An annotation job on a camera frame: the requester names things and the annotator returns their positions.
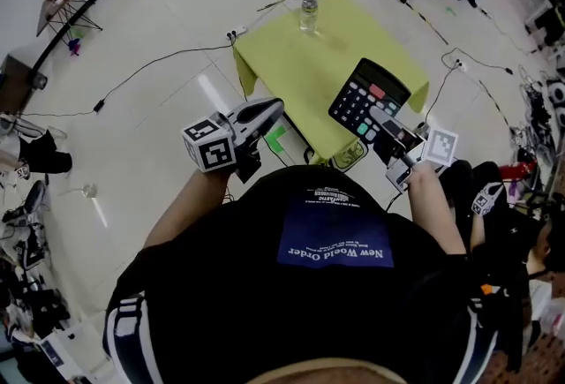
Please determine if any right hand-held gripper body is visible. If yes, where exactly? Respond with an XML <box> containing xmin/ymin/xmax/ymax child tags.
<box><xmin>373</xmin><ymin>121</ymin><xmax>460</xmax><ymax>194</ymax></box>

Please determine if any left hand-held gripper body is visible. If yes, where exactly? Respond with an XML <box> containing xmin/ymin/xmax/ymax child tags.
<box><xmin>181</xmin><ymin>110</ymin><xmax>263</xmax><ymax>185</ymax></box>

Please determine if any black calculator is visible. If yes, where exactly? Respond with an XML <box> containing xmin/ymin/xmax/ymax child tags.
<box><xmin>328</xmin><ymin>57</ymin><xmax>412</xmax><ymax>150</ymax></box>

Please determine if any person's right forearm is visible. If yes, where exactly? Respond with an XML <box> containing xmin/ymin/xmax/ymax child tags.
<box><xmin>405</xmin><ymin>160</ymin><xmax>467</xmax><ymax>258</ymax></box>

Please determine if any person's left forearm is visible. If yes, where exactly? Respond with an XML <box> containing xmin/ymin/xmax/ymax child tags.
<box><xmin>143</xmin><ymin>168</ymin><xmax>233</xmax><ymax>249</ymax></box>

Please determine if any yellow-green table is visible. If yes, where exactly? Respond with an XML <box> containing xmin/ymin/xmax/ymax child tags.
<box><xmin>232</xmin><ymin>0</ymin><xmax>431</xmax><ymax>174</ymax></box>

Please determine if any red tool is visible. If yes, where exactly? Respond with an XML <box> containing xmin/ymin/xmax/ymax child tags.
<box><xmin>500</xmin><ymin>159</ymin><xmax>540</xmax><ymax>183</ymax></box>

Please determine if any clear plastic water bottle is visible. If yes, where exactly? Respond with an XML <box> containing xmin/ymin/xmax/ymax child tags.
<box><xmin>298</xmin><ymin>0</ymin><xmax>320</xmax><ymax>36</ymax></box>

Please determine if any black cloth bundle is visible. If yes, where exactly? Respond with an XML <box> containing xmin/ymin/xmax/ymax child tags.
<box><xmin>17</xmin><ymin>129</ymin><xmax>74</xmax><ymax>176</ymax></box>

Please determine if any purple green toy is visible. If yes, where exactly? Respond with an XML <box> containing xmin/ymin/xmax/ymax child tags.
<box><xmin>65</xmin><ymin>31</ymin><xmax>86</xmax><ymax>57</ymax></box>

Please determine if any person's black printed T-shirt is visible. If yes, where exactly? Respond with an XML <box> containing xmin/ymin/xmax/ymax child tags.
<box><xmin>102</xmin><ymin>164</ymin><xmax>502</xmax><ymax>384</ymax></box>

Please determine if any dark cabinet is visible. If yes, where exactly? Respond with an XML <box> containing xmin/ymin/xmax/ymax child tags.
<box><xmin>0</xmin><ymin>54</ymin><xmax>37</xmax><ymax>115</ymax></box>

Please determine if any pile of equipment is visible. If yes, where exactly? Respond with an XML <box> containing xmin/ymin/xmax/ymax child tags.
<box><xmin>0</xmin><ymin>178</ymin><xmax>72</xmax><ymax>342</ymax></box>

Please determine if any white cardboard box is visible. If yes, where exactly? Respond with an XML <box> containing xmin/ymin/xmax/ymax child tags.
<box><xmin>38</xmin><ymin>322</ymin><xmax>112</xmax><ymax>384</ymax></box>

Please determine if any black floor cable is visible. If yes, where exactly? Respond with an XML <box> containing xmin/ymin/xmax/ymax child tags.
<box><xmin>423</xmin><ymin>47</ymin><xmax>516</xmax><ymax>118</ymax></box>

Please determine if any black power cable with adapter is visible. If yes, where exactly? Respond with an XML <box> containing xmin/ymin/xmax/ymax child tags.
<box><xmin>19</xmin><ymin>43</ymin><xmax>235</xmax><ymax>118</ymax></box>

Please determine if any black curved floor rail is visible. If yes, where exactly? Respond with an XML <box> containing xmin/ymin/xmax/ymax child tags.
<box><xmin>29</xmin><ymin>0</ymin><xmax>173</xmax><ymax>75</ymax></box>

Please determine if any wooden wire-leg side table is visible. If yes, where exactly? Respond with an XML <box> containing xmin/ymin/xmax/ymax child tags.
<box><xmin>35</xmin><ymin>0</ymin><xmax>104</xmax><ymax>44</ymax></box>

